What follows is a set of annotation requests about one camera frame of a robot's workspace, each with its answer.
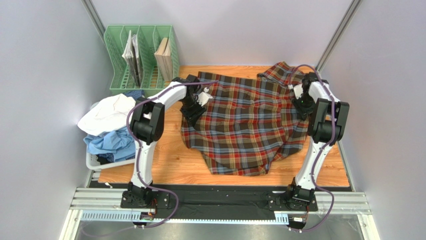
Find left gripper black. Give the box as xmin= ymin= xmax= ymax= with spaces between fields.
xmin=179 ymin=96 xmax=207 ymax=126

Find plaid long sleeve shirt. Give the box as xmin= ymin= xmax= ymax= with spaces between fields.
xmin=180 ymin=61 xmax=309 ymax=176

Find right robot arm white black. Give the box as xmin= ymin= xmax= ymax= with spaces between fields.
xmin=285 ymin=72 xmax=350 ymax=210

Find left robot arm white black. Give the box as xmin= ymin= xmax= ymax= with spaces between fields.
xmin=120 ymin=75 xmax=206 ymax=209

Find dark blue patterned shirt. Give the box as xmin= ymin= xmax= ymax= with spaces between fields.
xmin=123 ymin=89 xmax=145 ymax=101

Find beige book in organizer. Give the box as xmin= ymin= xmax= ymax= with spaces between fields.
xmin=154 ymin=37 xmax=174 ymax=82

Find green plastic file organizer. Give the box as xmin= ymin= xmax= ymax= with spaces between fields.
xmin=103 ymin=25 xmax=180 ymax=97

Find white shirt in basket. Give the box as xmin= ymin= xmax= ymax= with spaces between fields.
xmin=77 ymin=93 xmax=136 ymax=136

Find light blue shirt in basket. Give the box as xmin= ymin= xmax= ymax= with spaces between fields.
xmin=83 ymin=127 xmax=136 ymax=163

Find magazines in organizer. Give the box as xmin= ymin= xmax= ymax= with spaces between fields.
xmin=122 ymin=30 xmax=143 ymax=88

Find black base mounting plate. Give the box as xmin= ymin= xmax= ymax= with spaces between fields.
xmin=89 ymin=182 xmax=325 ymax=221

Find white laundry basket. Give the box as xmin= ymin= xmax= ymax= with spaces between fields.
xmin=86 ymin=102 xmax=135 ymax=170

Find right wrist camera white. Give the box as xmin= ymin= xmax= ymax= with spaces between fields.
xmin=288 ymin=84 xmax=304 ymax=99

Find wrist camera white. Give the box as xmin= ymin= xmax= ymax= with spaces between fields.
xmin=288 ymin=84 xmax=304 ymax=99
xmin=196 ymin=87 xmax=214 ymax=107

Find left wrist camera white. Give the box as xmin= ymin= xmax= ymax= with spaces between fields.
xmin=196 ymin=87 xmax=214 ymax=107

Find aluminium frame rail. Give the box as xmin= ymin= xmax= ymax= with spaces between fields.
xmin=61 ymin=170 xmax=380 ymax=240

